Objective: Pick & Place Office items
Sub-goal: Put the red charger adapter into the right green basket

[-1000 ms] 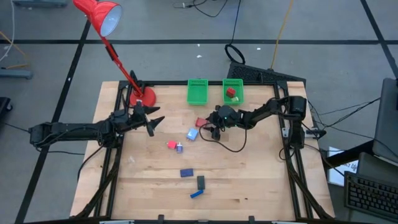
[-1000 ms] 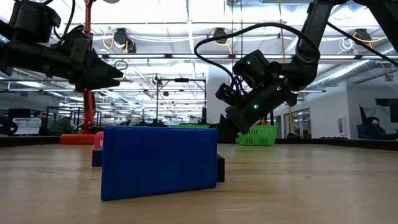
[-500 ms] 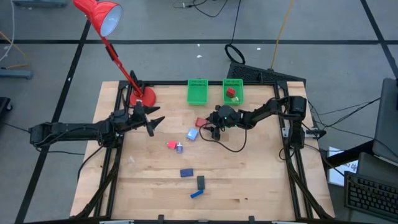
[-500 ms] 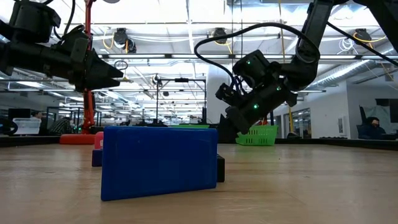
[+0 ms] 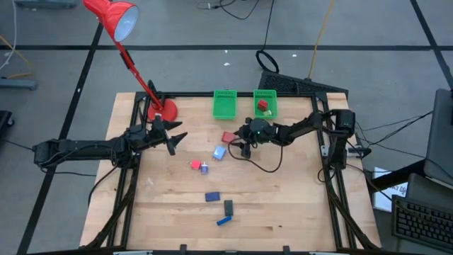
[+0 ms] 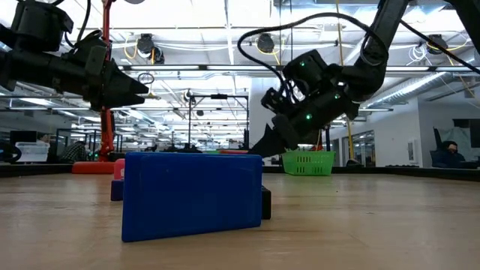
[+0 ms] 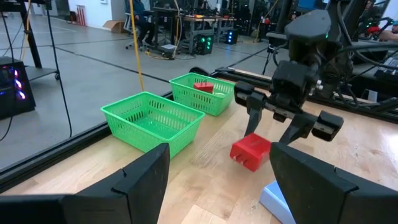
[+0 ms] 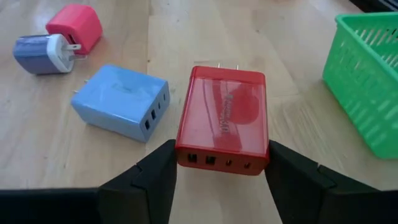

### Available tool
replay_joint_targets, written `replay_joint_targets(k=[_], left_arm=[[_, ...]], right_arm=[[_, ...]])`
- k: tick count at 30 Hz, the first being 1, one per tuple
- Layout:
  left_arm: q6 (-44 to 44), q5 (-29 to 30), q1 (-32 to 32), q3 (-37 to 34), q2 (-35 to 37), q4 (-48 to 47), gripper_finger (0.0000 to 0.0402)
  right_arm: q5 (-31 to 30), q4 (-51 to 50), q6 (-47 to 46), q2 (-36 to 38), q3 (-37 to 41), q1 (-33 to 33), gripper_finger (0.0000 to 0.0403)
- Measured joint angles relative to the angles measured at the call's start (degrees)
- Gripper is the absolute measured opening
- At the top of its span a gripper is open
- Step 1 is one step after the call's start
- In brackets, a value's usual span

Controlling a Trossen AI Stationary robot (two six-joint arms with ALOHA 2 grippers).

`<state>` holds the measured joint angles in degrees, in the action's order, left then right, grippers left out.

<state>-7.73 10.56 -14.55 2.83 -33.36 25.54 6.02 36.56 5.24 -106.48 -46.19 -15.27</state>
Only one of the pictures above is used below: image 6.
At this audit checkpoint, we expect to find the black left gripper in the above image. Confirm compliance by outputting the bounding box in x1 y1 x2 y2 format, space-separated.
61 29 150 113

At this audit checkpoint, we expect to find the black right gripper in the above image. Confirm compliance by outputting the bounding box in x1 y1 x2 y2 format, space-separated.
249 48 359 158

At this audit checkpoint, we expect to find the black rectangular block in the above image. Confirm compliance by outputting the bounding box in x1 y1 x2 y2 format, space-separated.
261 186 272 221

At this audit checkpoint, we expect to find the pink cube charger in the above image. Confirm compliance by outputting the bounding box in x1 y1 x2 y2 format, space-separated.
113 157 126 181

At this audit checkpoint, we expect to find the blue usb stick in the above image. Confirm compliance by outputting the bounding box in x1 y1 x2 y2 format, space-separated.
121 151 263 243

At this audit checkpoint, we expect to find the purple charger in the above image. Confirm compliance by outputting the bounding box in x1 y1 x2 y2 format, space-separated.
109 178 125 202

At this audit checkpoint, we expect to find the red desk lamp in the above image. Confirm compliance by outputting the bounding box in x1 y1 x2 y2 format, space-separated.
71 0 116 175

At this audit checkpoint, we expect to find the person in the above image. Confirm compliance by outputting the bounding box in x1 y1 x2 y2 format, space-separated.
59 140 89 163
430 140 470 169

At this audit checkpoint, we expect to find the clear plastic storage box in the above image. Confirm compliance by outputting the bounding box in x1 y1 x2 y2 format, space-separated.
14 141 51 164

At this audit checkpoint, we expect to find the black metal frame stand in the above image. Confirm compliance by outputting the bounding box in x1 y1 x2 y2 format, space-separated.
186 93 251 151

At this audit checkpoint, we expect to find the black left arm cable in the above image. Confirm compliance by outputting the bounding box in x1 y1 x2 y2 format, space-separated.
63 0 93 50

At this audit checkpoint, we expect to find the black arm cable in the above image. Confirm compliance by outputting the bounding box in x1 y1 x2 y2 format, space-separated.
236 12 391 98
63 0 93 50

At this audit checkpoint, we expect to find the black ceiling cable reel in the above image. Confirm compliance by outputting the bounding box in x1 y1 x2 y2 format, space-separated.
256 32 276 54

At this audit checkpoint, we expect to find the black aluminium table frame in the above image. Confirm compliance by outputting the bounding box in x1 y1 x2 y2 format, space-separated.
0 161 480 183

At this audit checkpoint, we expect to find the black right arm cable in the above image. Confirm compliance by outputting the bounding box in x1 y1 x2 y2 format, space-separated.
236 12 391 98

